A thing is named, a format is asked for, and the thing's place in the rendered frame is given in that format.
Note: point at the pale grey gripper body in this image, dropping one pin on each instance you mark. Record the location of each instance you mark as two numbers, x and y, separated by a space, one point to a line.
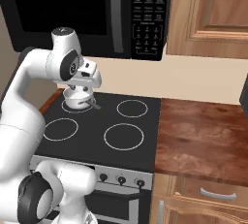
88 81

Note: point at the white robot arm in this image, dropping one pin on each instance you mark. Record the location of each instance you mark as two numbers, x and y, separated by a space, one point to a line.
22 111

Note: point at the black stove with oven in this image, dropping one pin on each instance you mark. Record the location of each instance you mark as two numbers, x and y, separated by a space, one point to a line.
97 127

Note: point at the black stove knob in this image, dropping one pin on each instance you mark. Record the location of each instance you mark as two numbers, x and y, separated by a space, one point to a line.
103 177
121 180
140 183

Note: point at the small silver saucepan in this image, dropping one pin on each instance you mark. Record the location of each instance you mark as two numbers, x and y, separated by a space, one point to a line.
76 100

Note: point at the black microwave oven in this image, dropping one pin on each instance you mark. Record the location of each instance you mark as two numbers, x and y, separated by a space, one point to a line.
64 8

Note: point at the black oven door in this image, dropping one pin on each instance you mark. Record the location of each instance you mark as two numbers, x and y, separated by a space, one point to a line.
109 208

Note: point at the wooden drawer front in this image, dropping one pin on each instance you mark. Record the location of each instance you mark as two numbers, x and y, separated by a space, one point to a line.
193 189

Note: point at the black appliance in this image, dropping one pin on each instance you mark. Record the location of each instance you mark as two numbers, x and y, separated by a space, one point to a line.
244 92

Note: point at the wooden base cupboard door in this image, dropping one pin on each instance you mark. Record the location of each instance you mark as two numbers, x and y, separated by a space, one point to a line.
200 213

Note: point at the wooden wall cupboard door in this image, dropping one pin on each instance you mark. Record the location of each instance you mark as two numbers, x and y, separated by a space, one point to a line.
210 11

